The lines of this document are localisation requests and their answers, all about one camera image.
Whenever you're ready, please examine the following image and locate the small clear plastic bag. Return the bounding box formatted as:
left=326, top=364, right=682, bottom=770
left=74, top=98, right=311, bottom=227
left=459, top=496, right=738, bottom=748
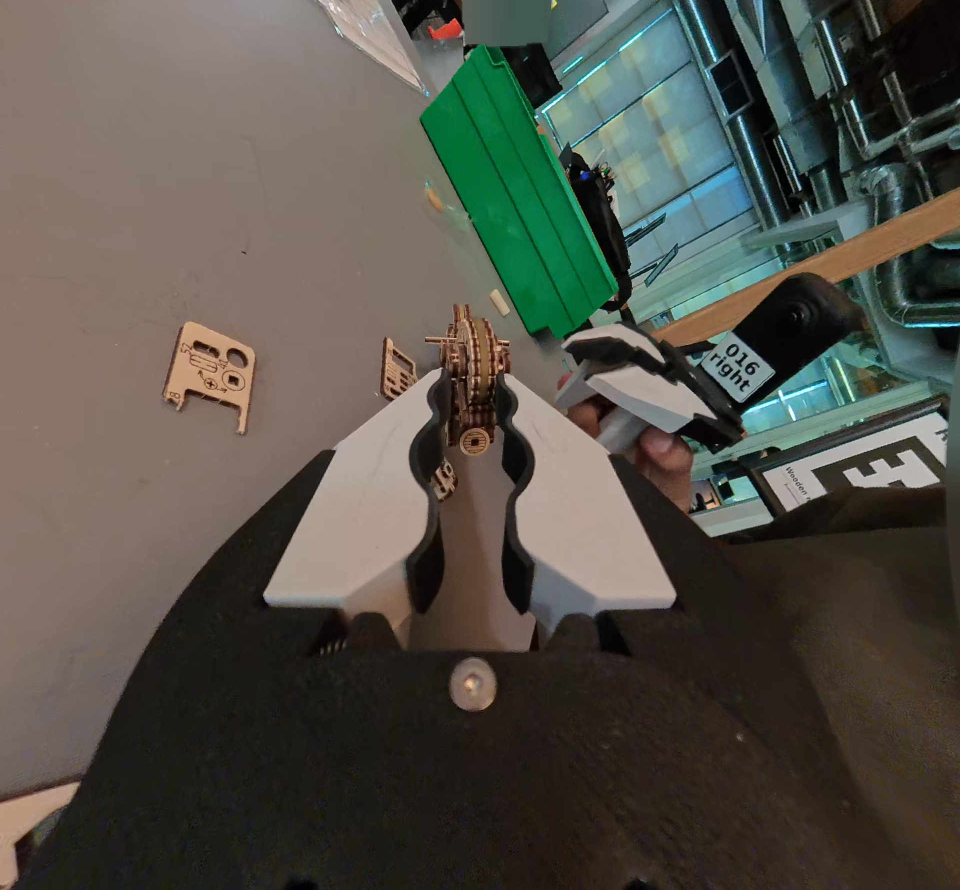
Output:
left=420, top=181, right=474, bottom=231

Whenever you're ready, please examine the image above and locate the black backpack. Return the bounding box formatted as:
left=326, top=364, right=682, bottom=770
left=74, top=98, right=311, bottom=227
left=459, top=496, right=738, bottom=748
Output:
left=558, top=143, right=635, bottom=314

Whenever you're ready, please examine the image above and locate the grey desk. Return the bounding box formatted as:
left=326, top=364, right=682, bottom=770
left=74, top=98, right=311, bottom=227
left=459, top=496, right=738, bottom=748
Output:
left=0, top=0, right=571, bottom=801

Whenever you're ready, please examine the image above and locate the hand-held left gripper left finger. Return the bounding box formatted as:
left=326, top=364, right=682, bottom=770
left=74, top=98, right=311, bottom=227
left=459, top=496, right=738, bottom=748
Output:
left=262, top=367, right=453, bottom=651

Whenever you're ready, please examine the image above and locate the person's clothing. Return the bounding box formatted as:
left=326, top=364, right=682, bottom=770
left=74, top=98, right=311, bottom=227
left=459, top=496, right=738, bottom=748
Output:
left=705, top=485, right=960, bottom=890

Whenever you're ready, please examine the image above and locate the person's right hand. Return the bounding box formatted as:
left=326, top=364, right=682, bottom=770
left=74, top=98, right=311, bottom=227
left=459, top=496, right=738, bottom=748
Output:
left=558, top=376, right=696, bottom=515

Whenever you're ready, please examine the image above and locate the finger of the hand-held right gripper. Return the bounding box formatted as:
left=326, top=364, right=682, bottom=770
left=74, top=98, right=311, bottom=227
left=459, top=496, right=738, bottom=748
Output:
left=561, top=326, right=676, bottom=381
left=553, top=361, right=725, bottom=456

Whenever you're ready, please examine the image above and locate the black and white marker board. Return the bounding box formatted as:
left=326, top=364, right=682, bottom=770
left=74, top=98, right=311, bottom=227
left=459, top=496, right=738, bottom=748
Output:
left=738, top=410, right=954, bottom=531

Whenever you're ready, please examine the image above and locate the wooden piece with round holes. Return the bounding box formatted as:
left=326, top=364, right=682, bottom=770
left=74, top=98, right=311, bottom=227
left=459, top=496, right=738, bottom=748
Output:
left=161, top=321, right=258, bottom=435

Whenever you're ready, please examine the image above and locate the green plastic bin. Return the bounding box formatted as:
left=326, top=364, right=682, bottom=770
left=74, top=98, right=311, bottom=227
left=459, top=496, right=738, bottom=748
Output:
left=418, top=44, right=620, bottom=338

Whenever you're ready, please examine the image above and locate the wooden grid puzzle piece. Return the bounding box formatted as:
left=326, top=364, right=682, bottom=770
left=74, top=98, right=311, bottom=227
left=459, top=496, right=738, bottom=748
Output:
left=380, top=337, right=421, bottom=402

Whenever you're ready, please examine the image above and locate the black laptop screen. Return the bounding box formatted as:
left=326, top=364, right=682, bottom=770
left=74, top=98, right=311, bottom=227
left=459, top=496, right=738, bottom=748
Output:
left=504, top=42, right=564, bottom=111

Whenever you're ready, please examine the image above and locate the glossy instruction sheet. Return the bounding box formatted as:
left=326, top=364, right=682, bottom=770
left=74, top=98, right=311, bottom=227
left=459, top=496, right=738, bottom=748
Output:
left=268, top=0, right=430, bottom=96

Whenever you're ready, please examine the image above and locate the wooden track model assembly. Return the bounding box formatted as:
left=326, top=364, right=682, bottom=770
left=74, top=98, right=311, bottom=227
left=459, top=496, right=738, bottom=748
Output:
left=425, top=303, right=515, bottom=460

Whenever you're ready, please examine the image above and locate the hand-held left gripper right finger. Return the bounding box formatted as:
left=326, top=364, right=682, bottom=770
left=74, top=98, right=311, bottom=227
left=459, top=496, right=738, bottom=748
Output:
left=493, top=372, right=678, bottom=647

